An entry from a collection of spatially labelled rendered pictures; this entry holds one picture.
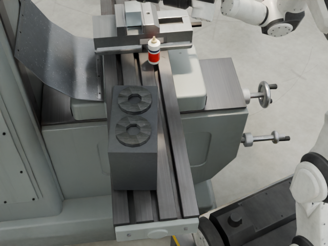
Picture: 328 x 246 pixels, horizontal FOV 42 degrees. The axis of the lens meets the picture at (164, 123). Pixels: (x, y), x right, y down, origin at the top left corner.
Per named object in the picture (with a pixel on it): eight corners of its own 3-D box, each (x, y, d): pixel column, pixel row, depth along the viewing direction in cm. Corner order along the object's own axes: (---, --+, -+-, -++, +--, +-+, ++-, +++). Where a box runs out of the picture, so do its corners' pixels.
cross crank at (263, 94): (267, 92, 187) (273, 73, 178) (275, 113, 180) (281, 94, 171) (232, 95, 186) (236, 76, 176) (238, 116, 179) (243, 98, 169)
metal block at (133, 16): (139, 14, 149) (139, 0, 145) (141, 25, 146) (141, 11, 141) (125, 15, 149) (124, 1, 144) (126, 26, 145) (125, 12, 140)
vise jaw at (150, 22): (155, 10, 153) (155, 1, 150) (159, 32, 145) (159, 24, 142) (138, 11, 152) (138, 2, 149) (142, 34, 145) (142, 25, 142)
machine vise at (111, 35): (186, 21, 160) (187, -3, 152) (193, 48, 151) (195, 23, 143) (93, 28, 157) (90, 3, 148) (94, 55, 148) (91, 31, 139)
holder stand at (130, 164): (157, 127, 129) (158, 81, 113) (157, 190, 116) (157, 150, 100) (117, 126, 129) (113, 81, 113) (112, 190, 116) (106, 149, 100)
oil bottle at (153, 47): (159, 56, 148) (159, 31, 140) (160, 64, 146) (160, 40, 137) (147, 57, 148) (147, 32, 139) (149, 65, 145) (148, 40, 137)
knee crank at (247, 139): (286, 134, 185) (290, 125, 180) (291, 145, 181) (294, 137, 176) (237, 138, 183) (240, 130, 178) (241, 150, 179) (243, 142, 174)
